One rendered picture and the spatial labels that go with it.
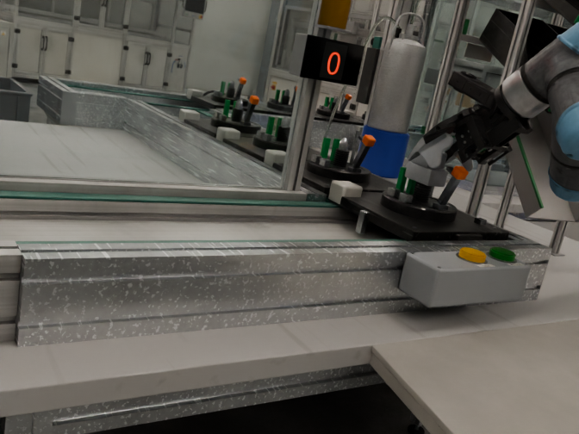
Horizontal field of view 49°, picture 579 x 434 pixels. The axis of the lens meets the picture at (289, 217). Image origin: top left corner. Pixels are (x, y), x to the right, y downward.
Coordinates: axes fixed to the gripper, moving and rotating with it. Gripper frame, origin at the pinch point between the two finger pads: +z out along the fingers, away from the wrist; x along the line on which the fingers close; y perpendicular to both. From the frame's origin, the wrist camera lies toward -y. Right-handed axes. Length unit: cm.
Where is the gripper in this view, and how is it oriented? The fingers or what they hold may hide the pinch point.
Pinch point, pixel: (428, 154)
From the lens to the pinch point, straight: 120.5
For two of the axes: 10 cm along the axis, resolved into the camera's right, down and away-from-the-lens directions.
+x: 8.3, 0.2, 5.5
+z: -5.0, 4.5, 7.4
